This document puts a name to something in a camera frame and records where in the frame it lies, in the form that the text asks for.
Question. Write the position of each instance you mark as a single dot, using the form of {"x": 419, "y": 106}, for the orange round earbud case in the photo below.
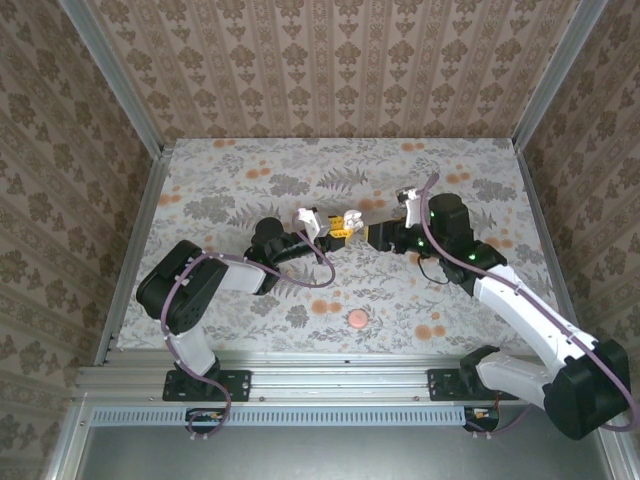
{"x": 357, "y": 318}

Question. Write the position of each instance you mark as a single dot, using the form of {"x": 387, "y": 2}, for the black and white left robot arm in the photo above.
{"x": 240, "y": 277}

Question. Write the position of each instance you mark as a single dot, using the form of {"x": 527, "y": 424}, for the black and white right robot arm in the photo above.
{"x": 520, "y": 310}

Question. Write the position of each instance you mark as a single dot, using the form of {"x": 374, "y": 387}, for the floral patterned table cover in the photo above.
{"x": 325, "y": 165}

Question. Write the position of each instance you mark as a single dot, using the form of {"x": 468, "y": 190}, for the small control board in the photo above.
{"x": 205, "y": 417}
{"x": 482, "y": 415}

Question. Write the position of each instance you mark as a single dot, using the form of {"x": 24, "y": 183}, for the grey metal sheet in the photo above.
{"x": 350, "y": 455}

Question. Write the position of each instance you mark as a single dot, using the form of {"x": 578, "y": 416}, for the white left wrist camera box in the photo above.
{"x": 307, "y": 220}

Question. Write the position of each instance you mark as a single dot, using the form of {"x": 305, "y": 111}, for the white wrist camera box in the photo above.
{"x": 412, "y": 210}
{"x": 307, "y": 220}

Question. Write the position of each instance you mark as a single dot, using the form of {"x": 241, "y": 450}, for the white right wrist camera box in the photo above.
{"x": 412, "y": 210}

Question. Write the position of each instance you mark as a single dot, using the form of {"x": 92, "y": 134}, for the aluminium side rail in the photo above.
{"x": 145, "y": 220}
{"x": 545, "y": 230}

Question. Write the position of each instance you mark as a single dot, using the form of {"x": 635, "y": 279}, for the aluminium front mounting rail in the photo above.
{"x": 340, "y": 380}

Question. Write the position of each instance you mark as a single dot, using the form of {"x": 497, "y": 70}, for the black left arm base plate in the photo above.
{"x": 240, "y": 385}

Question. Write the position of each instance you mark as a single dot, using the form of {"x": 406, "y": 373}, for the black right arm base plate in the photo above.
{"x": 440, "y": 385}

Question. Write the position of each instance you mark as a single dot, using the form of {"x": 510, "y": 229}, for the aluminium frame post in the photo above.
{"x": 115, "y": 85}
{"x": 555, "y": 75}

